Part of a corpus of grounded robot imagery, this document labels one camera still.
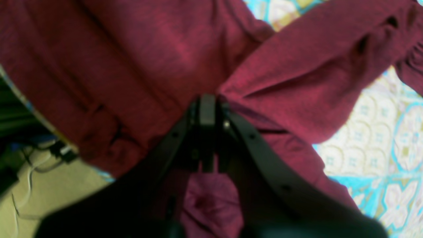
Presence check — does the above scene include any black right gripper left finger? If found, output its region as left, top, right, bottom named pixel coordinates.
left=36, top=94, right=216, bottom=238

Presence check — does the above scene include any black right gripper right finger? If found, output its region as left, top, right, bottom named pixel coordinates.
left=216, top=100, right=387, bottom=238

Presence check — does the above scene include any dark red t-shirt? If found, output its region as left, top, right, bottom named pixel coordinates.
left=1, top=0, right=422, bottom=238

